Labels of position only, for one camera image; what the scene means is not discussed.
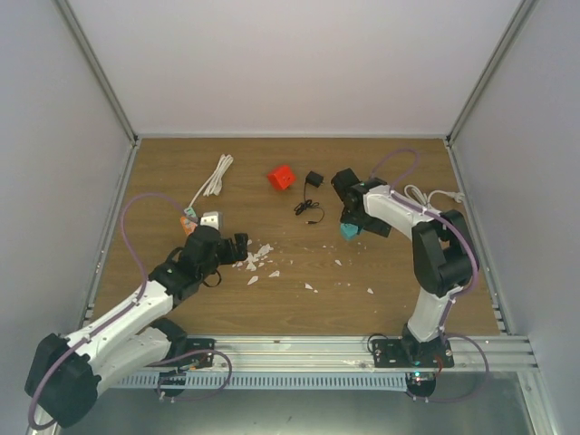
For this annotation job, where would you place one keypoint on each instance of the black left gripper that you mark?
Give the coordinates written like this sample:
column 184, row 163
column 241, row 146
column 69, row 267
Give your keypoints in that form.
column 241, row 254

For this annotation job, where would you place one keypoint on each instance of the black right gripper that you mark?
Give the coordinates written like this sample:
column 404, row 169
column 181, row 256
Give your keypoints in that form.
column 375, row 227

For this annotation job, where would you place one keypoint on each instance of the orange power strip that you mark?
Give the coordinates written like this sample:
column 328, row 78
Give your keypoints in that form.
column 187, row 225

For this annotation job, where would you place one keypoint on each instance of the red cube adapter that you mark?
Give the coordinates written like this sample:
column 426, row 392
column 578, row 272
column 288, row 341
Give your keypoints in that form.
column 281, row 178

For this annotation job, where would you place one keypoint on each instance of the green USB charger plug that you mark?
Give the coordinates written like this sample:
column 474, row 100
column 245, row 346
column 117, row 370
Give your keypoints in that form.
column 190, row 214

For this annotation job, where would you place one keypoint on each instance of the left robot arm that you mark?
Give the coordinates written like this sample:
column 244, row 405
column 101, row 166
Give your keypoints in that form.
column 70, row 372

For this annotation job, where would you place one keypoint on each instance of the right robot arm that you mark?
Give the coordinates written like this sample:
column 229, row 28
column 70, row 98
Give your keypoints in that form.
column 444, row 263

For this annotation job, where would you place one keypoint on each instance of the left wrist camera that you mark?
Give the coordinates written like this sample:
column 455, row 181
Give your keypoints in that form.
column 212, row 219

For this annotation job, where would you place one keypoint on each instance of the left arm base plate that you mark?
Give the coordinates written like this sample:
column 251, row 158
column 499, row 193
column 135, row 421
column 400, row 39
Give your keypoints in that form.
column 195, row 351

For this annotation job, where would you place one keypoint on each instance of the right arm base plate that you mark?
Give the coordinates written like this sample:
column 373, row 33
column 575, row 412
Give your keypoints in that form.
column 406, row 352

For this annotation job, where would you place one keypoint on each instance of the slotted cable duct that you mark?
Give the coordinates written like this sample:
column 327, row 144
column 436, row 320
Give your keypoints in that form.
column 359, row 381

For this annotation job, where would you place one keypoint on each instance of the aluminium front rail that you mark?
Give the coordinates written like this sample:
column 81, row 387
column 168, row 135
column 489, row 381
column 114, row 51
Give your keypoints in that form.
column 310, row 354

